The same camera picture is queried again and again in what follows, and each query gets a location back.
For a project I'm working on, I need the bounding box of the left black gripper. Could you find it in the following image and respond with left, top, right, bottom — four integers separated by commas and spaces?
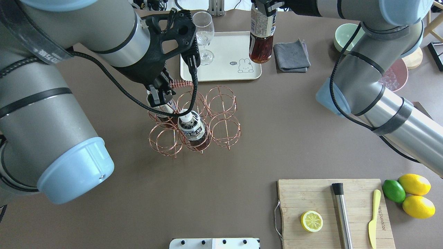
116, 57, 175, 108

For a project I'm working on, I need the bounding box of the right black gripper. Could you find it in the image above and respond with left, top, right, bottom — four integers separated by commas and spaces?
253, 0, 287, 16

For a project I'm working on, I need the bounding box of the tea bottle white cap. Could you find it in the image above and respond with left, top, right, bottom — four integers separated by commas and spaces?
249, 3, 277, 64

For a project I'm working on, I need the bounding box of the copper wire bottle basket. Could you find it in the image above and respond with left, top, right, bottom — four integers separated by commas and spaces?
148, 86, 242, 156

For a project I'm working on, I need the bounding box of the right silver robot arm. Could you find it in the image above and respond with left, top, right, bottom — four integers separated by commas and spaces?
253, 0, 442, 176

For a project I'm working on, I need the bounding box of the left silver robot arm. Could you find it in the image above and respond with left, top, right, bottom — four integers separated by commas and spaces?
1, 0, 165, 207

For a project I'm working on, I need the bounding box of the grey folded cloth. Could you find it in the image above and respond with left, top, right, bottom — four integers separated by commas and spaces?
273, 39, 311, 73

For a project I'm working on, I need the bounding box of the cream rabbit tray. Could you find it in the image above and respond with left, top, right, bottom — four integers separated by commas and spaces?
197, 31, 262, 82

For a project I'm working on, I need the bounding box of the clear wine glass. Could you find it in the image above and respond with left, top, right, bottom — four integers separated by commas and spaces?
192, 11, 215, 66

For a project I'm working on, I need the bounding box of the green ceramic bowl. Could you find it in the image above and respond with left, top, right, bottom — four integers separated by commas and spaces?
334, 23, 365, 55

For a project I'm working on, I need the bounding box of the pink bowl with ice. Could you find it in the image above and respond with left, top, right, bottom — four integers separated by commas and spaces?
378, 59, 409, 92

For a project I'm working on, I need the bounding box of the wooden cup tree stand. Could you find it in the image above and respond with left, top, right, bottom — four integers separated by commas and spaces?
402, 0, 443, 70

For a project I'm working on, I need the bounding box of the wooden cutting board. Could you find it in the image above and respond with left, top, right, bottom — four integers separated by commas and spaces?
277, 179, 382, 249

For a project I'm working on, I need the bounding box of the black glass rack tray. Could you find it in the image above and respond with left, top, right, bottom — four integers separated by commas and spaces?
427, 41, 443, 72

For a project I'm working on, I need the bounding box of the steel muddler black tip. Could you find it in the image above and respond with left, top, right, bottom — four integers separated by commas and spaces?
331, 183, 353, 249

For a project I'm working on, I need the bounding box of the lemon half slice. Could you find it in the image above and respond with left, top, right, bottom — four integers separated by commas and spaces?
300, 211, 323, 233

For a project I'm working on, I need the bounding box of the green lime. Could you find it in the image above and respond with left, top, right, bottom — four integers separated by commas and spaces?
382, 179, 406, 203

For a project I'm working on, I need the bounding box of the yellow lemon left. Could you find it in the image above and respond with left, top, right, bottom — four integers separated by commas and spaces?
398, 174, 431, 196

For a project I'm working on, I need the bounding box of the yellow lemon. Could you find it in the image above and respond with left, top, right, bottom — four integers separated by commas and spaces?
402, 195, 436, 219
398, 174, 431, 196

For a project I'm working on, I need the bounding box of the yellow plastic knife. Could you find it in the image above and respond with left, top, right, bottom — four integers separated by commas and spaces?
368, 189, 381, 249

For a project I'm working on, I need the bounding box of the yellow lemon right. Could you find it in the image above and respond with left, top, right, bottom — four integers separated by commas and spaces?
402, 195, 436, 219

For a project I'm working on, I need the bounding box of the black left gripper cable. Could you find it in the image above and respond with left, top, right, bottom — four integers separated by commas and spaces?
66, 51, 199, 116

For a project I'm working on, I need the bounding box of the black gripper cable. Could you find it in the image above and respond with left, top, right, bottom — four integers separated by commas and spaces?
329, 22, 421, 164
66, 51, 199, 116

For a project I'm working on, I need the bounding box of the white pedestal base plate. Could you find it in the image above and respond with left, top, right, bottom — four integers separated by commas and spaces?
169, 237, 261, 249

